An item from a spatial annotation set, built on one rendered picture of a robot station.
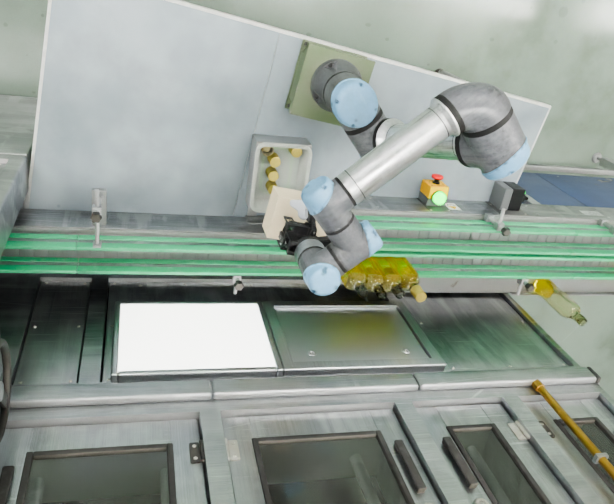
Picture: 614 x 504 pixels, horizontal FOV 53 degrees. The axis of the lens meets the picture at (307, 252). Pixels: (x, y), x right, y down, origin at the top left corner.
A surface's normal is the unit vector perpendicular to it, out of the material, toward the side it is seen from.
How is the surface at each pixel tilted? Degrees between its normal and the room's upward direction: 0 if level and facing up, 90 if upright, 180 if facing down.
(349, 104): 8
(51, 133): 0
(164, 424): 90
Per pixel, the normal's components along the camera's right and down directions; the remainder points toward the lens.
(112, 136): 0.23, 0.46
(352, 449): 0.14, -0.89
